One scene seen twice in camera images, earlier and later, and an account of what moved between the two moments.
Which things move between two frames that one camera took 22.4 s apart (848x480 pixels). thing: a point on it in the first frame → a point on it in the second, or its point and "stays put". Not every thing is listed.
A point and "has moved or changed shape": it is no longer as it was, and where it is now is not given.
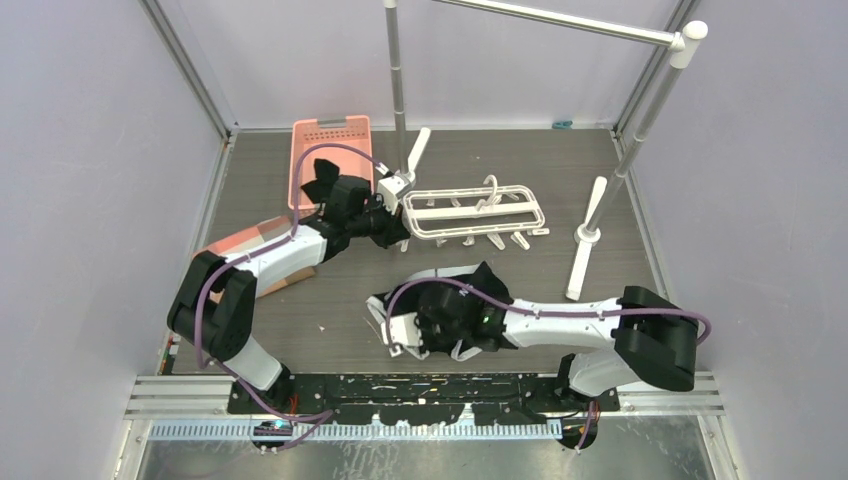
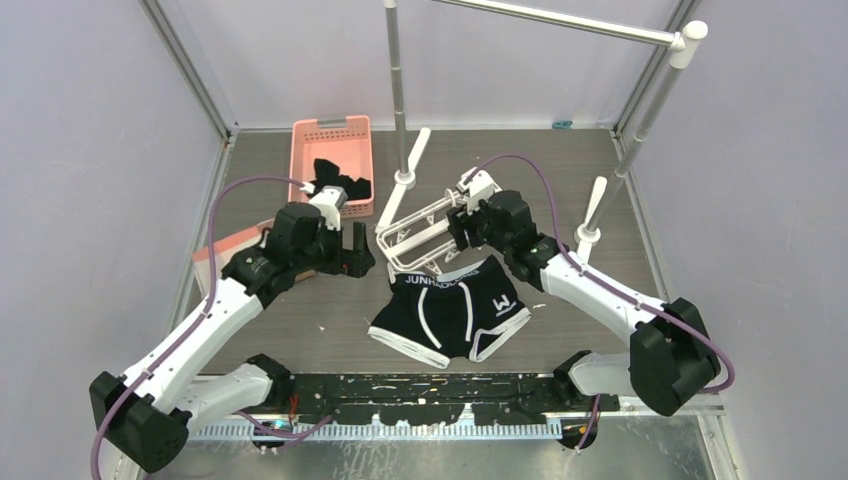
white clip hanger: [494, 212] has moved or changed shape
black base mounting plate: [395, 399] stays put
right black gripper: [427, 342] → [456, 220]
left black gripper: [393, 229] → [353, 263]
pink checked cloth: [252, 238] stays put
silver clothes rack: [685, 44] stays put
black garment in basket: [319, 189] stays put
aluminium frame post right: [653, 75] stays put
